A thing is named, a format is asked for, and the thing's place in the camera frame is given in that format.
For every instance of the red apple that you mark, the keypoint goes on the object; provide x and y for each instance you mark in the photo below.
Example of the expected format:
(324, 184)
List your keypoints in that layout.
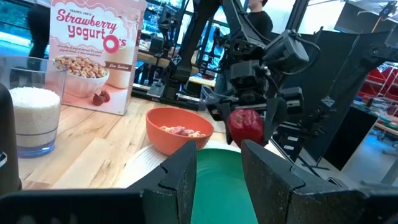
(245, 127)

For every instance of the person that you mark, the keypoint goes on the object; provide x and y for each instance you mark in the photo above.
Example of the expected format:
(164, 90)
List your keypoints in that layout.
(261, 23)
(38, 28)

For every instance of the pink strawberry yogurt cereal box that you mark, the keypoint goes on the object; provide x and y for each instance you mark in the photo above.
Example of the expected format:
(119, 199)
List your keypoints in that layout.
(93, 46)

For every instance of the red storage bins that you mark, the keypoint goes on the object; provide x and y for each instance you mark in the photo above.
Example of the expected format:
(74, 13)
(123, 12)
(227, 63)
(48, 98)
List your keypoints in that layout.
(379, 82)

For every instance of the pink and tan cereal rings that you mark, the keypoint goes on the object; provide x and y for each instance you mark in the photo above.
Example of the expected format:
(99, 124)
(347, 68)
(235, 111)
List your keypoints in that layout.
(180, 130)

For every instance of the clear glass with white filling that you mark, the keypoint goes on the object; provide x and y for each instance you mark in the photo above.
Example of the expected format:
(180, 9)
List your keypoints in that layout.
(34, 118)

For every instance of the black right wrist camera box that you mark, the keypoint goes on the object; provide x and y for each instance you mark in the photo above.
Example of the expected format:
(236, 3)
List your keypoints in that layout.
(284, 53)

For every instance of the black diagonal frame strut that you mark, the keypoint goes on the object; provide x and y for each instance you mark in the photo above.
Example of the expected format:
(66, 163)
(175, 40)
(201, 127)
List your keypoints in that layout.
(298, 14)

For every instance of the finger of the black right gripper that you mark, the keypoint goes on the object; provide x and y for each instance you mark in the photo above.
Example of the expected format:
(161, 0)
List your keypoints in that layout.
(225, 121)
(272, 118)

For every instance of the green plate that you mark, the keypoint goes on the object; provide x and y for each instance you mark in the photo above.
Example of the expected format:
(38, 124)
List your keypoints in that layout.
(217, 186)

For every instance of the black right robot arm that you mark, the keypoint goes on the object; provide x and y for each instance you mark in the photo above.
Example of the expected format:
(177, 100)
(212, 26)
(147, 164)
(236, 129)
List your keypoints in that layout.
(186, 46)

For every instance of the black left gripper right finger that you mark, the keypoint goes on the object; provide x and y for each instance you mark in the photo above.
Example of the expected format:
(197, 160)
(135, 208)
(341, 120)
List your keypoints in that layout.
(280, 193)

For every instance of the black divider panel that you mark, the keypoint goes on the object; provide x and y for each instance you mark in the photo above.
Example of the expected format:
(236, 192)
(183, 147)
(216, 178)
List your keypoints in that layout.
(339, 87)

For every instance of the white round placemat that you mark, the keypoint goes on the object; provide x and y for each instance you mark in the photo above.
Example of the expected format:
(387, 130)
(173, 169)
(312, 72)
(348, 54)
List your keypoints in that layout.
(140, 165)

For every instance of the orange bowl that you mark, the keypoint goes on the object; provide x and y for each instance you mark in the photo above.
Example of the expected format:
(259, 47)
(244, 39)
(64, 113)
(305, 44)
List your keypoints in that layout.
(174, 144)

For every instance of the wooden background table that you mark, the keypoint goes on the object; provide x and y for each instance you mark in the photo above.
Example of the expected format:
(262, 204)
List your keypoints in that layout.
(149, 59)

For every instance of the black hanging panel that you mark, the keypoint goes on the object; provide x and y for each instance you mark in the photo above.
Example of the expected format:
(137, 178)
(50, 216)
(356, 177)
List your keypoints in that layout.
(357, 18)

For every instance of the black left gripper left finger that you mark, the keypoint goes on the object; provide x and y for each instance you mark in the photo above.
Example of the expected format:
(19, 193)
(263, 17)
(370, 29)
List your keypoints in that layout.
(174, 186)

